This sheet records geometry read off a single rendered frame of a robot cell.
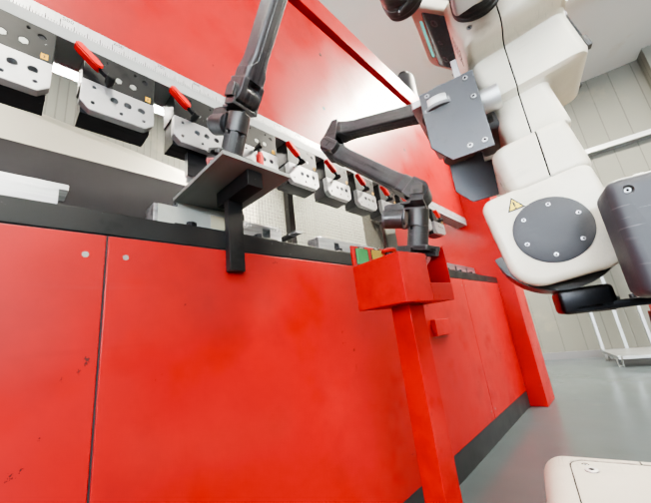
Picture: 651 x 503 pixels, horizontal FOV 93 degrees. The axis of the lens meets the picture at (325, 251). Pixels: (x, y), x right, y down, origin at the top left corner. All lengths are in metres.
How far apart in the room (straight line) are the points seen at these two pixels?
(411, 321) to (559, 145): 0.46
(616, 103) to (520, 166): 5.03
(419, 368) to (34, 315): 0.74
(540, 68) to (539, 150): 0.17
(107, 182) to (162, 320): 0.88
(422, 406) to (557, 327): 4.13
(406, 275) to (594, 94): 5.12
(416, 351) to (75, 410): 0.66
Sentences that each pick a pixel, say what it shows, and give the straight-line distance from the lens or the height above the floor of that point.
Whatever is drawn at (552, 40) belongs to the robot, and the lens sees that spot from 0.77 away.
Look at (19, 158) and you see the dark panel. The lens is 1.45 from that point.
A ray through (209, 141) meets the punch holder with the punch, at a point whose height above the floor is 1.19.
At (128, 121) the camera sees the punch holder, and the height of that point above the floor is 1.16.
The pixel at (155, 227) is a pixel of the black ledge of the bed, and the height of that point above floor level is 0.86.
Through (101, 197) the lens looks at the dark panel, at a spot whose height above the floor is 1.20.
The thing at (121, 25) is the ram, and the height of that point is 1.45.
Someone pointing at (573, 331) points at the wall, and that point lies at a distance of 4.90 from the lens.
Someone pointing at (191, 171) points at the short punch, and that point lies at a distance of 0.98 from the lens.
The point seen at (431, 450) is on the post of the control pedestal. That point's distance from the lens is 0.86.
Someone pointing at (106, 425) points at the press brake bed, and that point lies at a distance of 0.66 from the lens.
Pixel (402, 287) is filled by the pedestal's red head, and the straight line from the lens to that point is 0.73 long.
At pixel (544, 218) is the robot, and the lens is 0.59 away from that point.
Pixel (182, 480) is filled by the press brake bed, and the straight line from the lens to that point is 0.72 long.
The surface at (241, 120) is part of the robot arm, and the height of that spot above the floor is 1.16.
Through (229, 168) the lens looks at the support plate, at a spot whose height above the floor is 0.99.
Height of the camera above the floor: 0.61
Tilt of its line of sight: 15 degrees up
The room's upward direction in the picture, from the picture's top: 7 degrees counter-clockwise
